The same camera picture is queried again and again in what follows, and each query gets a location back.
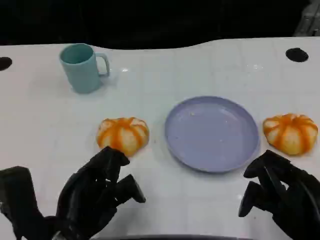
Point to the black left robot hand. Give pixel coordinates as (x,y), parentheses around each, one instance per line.
(85,190)

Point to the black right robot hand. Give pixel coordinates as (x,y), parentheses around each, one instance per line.
(287,195)

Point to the orange and white bread roll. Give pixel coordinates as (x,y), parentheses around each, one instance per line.
(123,136)
(290,133)

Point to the lilac plate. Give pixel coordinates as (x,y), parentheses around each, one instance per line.
(211,135)

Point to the pale green mug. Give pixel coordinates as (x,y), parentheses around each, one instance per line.
(81,71)

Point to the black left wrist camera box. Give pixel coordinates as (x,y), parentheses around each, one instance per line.
(17,195)

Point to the grey metal frame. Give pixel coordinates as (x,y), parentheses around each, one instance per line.
(308,17)

